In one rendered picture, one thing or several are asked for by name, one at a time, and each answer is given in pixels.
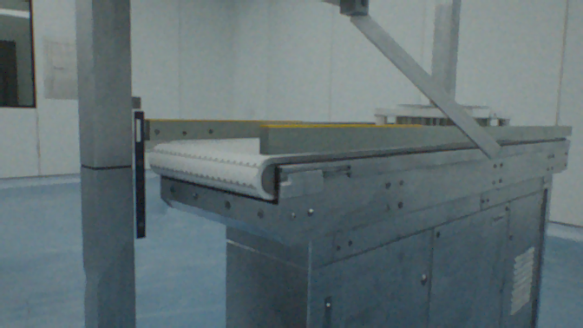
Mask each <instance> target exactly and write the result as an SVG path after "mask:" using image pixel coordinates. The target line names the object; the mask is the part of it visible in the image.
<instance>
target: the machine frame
mask: <svg viewBox="0 0 583 328"><path fill-rule="evenodd" d="M460 12H461V0H436V12H435V27H434V43H433V59H432V75H431V77H432V78H433V79H434V80H435V81H436V82H437V83H438V84H439V85H440V86H441V87H442V88H443V90H444V91H445V92H446V93H448V94H449V95H450V96H451V97H452V98H453V99H455V83H456V69H457V55H458V41H459V26H460ZM75 27H76V59H77V88H78V119H79V149H80V164H81V166H80V179H81V210H82V264H83V270H84V274H85V279H86V285H85V292H84V328H136V324H135V269H134V168H133V167H132V166H133V165H134V158H133V103H132V48H131V0H75Z"/></svg>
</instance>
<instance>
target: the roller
mask: <svg viewBox="0 0 583 328"><path fill-rule="evenodd" d="M261 186H262V188H263V189H264V190H265V191H266V192H268V193H276V192H278V172H277V169H276V165H274V164H271V165H269V166H268V167H266V168H265V169H264V170H263V172H262V174H261Z"/></svg>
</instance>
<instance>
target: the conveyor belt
mask: <svg viewBox="0 0 583 328"><path fill-rule="evenodd" d="M566 139H567V138H566V137H565V136H555V137H542V138H528V139H514V140H510V141H505V140H500V141H496V142H497V144H498V145H508V144H518V142H530V141H551V140H566ZM475 147H476V145H475V144H474V143H473V142H459V144H445V145H432V146H418V147H403V148H377V149H363V150H349V151H334V152H321V153H307V154H280V155H262V154H259V141H203V142H174V144H160V145H157V146H155V147H154V148H153V149H152V151H151V152H150V155H149V158H148V162H149V166H150V167H151V169H152V170H153V171H154V172H155V173H156V174H161V175H165V176H169V177H173V178H176V180H184V181H189V182H192V183H197V184H201V185H205V186H209V187H217V188H221V189H225V190H228V191H234V192H237V193H241V194H248V195H253V196H257V198H260V199H265V200H276V199H278V192H276V193H268V192H266V191H265V190H264V189H263V188H262V186H261V174H262V172H263V170H264V169H265V168H266V167H268V166H269V165H271V164H281V163H293V162H304V161H314V160H325V159H335V158H346V157H358V156H368V155H380V154H400V153H411V152H422V151H433V150H443V149H454V148H475Z"/></svg>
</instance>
